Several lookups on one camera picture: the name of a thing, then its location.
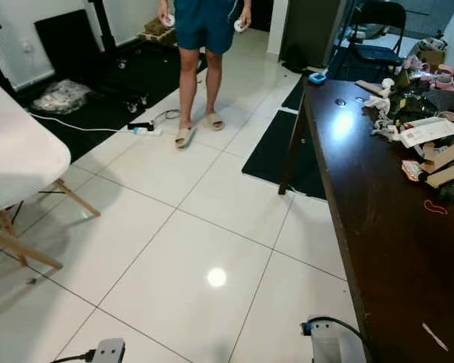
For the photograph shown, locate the white plastic chair wooden legs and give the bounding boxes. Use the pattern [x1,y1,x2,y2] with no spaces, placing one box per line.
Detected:
[0,72,101,271]

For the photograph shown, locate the clear plastic bag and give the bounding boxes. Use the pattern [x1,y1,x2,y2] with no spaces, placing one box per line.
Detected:
[32,79,94,116]

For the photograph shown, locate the large black floor mat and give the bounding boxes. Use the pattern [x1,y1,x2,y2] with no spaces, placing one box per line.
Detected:
[21,42,210,163]

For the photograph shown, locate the black flat panel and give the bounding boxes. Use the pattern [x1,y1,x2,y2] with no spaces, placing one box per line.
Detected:
[34,9,104,78]

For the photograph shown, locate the white power strip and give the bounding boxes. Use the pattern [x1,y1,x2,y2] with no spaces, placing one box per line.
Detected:
[128,121,162,138]

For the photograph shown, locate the beige slipper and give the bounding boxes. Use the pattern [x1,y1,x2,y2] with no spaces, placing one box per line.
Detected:
[205,113,225,131]
[175,126,197,150]

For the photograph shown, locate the person in blue shorts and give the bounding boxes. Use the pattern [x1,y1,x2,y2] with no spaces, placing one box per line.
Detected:
[157,0,254,131]

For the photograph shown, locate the small black floor mat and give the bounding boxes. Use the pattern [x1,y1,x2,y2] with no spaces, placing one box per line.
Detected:
[242,76,331,200]

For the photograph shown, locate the dark tall cabinet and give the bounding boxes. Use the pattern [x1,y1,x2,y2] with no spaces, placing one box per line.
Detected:
[279,0,343,73]

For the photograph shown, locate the crumpled white tissue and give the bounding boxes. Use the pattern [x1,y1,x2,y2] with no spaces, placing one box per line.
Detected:
[365,78,396,119]

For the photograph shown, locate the black folding chair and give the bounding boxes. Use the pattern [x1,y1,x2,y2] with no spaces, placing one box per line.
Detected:
[337,0,408,81]

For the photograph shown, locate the dark brown wooden table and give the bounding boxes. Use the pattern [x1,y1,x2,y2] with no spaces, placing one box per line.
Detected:
[278,76,454,363]

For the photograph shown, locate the white labelled paper box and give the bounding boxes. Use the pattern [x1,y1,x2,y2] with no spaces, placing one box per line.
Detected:
[400,116,454,149]

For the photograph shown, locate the red rubber band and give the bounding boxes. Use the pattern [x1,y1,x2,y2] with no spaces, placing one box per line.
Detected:
[423,199,449,216]

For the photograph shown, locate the brown cardboard pieces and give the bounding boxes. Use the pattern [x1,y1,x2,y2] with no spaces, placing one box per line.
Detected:
[418,141,454,190]

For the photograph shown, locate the pink plastic items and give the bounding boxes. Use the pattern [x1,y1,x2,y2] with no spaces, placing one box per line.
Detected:
[430,64,454,92]

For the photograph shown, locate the thin white strip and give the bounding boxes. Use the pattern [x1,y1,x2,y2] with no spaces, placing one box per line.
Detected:
[421,322,450,353]

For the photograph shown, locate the white power cable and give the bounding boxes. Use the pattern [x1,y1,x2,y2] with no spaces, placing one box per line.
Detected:
[30,113,137,134]

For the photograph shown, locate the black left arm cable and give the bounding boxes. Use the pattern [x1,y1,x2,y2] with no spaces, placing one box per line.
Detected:
[50,349,98,363]

